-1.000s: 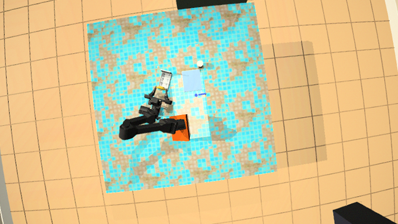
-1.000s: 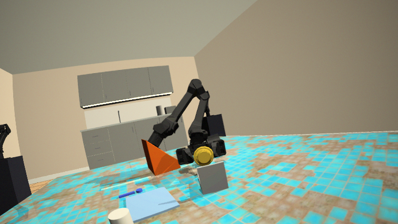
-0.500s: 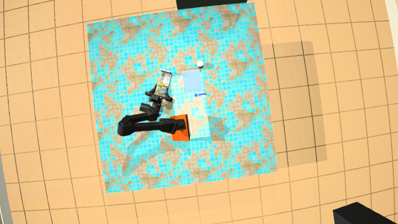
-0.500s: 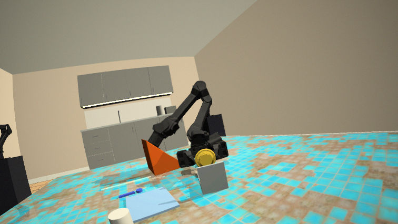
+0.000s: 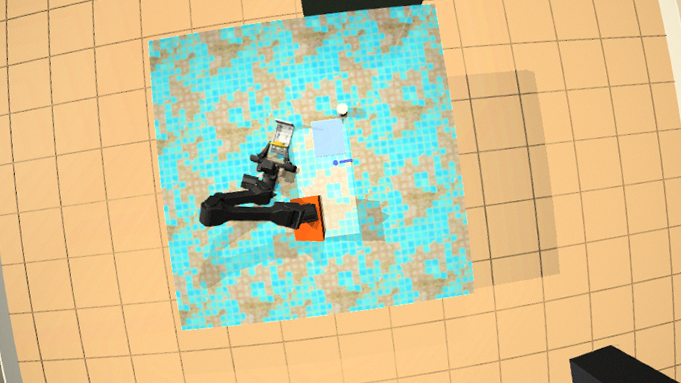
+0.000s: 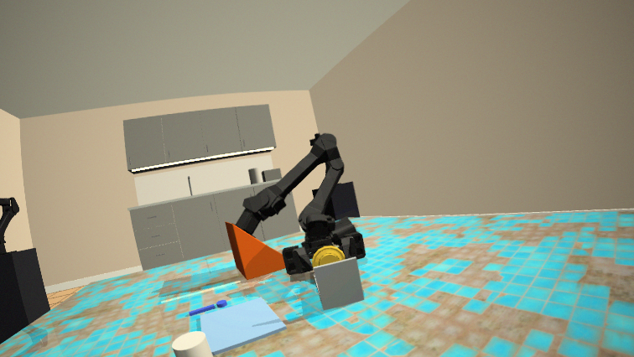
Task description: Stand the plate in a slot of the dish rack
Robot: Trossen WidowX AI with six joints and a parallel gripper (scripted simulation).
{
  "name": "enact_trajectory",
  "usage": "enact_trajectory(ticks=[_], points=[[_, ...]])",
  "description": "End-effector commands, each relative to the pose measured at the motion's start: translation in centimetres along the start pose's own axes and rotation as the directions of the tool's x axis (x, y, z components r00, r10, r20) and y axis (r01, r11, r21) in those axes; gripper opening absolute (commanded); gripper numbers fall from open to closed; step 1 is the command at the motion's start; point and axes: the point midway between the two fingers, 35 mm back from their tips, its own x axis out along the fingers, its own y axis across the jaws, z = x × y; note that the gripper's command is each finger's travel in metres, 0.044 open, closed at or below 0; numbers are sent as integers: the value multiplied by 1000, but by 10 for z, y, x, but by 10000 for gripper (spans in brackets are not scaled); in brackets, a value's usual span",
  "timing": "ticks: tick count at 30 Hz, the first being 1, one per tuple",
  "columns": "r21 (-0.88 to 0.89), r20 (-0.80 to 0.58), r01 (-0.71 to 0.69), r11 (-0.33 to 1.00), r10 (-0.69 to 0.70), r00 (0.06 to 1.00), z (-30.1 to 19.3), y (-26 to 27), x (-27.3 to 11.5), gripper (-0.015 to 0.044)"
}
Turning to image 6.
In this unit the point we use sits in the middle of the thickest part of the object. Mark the yellow round plate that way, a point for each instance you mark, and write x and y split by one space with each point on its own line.
327 254

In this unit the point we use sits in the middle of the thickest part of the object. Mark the light blue flat mat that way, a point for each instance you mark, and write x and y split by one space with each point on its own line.
235 326

